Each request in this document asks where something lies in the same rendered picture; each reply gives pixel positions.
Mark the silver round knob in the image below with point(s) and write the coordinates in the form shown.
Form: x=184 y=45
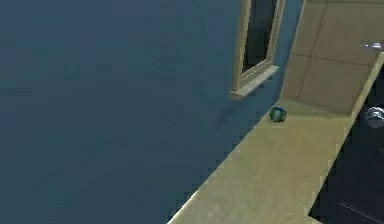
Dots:
x=375 y=116

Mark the beige framed window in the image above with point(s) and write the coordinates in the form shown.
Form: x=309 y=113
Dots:
x=258 y=40

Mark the green and blue ball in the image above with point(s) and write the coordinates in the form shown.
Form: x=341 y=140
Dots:
x=278 y=114

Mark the silver tap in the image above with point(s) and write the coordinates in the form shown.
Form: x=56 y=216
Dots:
x=373 y=46

